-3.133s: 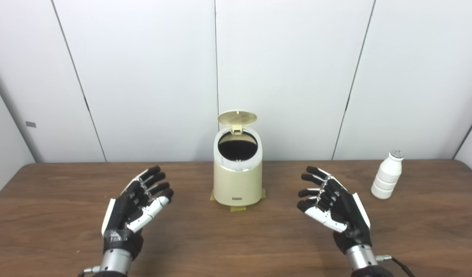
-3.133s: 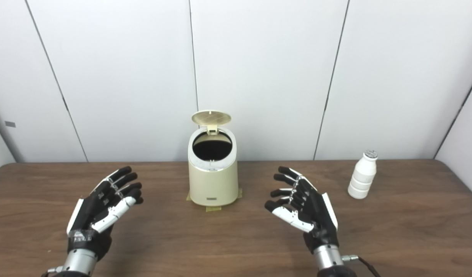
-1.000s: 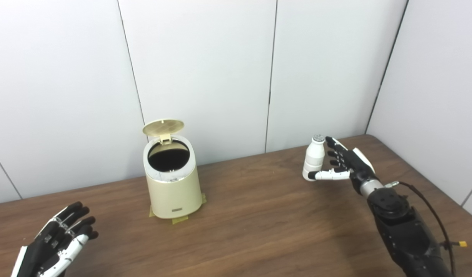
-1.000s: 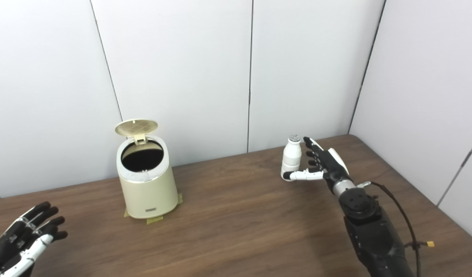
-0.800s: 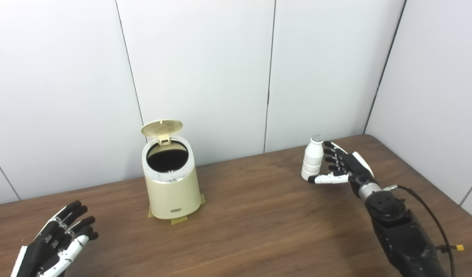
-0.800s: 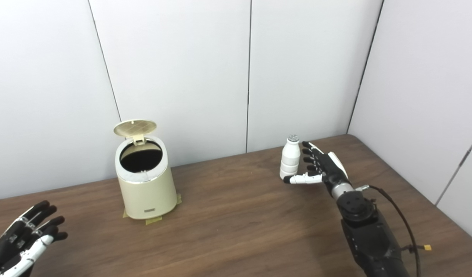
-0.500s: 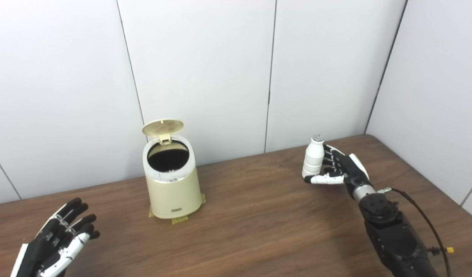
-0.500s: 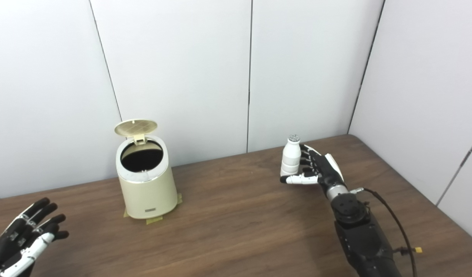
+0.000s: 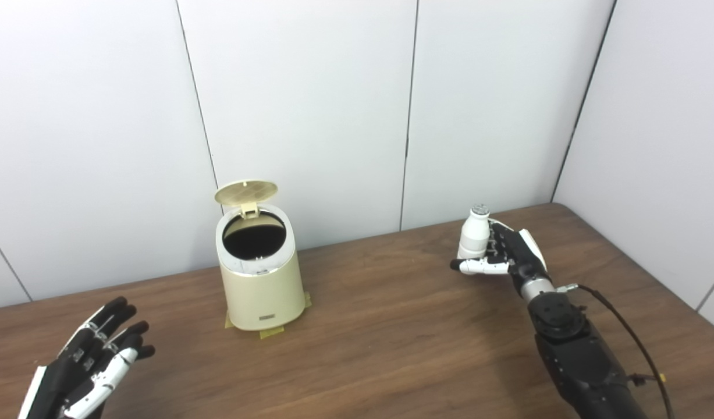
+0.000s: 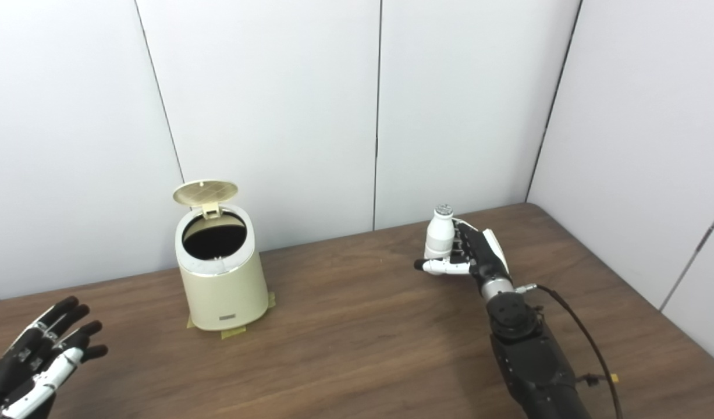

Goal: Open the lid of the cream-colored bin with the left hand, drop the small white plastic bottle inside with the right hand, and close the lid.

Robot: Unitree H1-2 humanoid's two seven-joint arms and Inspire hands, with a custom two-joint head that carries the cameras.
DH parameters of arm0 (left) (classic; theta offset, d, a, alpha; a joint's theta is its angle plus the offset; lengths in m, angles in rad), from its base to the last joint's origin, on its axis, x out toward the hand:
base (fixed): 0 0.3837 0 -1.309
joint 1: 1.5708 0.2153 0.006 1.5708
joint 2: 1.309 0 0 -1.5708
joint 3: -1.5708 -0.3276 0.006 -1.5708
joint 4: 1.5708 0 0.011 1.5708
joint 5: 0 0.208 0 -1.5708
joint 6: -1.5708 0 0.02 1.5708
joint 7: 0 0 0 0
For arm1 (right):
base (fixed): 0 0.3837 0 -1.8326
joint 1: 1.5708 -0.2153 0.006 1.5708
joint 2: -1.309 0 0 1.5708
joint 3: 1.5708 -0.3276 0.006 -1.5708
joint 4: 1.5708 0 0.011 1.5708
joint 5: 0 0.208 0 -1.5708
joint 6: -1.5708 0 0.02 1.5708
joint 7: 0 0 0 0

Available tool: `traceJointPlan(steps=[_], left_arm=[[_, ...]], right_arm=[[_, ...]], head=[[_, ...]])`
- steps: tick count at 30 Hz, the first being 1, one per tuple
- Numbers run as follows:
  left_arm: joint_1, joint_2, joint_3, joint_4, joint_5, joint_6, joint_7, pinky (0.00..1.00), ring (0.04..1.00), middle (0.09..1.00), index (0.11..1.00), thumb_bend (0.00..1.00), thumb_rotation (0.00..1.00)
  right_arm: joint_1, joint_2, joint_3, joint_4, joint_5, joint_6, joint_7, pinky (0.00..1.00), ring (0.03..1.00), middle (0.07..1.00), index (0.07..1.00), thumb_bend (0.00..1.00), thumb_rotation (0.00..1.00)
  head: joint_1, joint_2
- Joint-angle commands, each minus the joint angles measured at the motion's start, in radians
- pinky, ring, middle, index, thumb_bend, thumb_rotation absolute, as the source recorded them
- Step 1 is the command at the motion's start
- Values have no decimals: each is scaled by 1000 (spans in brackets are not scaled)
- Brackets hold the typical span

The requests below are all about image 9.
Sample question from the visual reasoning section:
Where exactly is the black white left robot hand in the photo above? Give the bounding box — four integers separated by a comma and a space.
17, 297, 156, 419

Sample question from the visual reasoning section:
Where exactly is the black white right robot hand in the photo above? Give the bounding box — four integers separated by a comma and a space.
450, 218, 553, 290

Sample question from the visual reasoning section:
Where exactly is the small white plastic bottle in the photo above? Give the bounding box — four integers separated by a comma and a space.
457, 204, 492, 261

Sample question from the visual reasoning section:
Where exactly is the cream-colored lidded bin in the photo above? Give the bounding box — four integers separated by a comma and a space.
214, 180, 307, 332

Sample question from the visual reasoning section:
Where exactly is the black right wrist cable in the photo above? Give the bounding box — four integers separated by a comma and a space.
557, 283, 675, 419

